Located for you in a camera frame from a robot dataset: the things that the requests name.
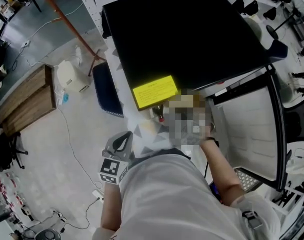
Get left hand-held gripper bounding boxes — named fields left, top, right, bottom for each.
left=98, top=130, right=134, bottom=185

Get black mini fridge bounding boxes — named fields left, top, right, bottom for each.
left=101, top=0, right=289, bottom=192

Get person's left forearm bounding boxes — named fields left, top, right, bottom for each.
left=100, top=181, right=122, bottom=231

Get person's right forearm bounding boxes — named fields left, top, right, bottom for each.
left=199, top=136, right=244, bottom=206

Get white table with grey triangles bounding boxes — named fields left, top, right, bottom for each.
left=105, top=46, right=182, bottom=157

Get cola bottle with red cap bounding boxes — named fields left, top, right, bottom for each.
left=151, top=103, right=167, bottom=124

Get yellow sticker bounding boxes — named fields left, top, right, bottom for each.
left=132, top=75, right=179, bottom=111

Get person's white shirt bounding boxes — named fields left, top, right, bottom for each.
left=91, top=147, right=282, bottom=240

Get white rounded appliance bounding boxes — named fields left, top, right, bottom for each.
left=57, top=59, right=92, bottom=94

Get wooden cabinet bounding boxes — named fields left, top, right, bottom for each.
left=0, top=63, right=58, bottom=137

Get black swivel chair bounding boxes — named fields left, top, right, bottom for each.
left=0, top=131, right=29, bottom=171

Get black mesh office chair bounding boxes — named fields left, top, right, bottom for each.
left=283, top=103, right=304, bottom=145

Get grey round stool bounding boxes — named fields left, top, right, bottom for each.
left=243, top=17, right=263, bottom=41

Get blue chair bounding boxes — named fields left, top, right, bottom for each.
left=265, top=39, right=289, bottom=60

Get black standing fan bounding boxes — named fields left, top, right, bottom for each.
left=265, top=0, right=304, bottom=41

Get orange table frame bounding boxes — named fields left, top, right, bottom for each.
left=26, top=0, right=107, bottom=77

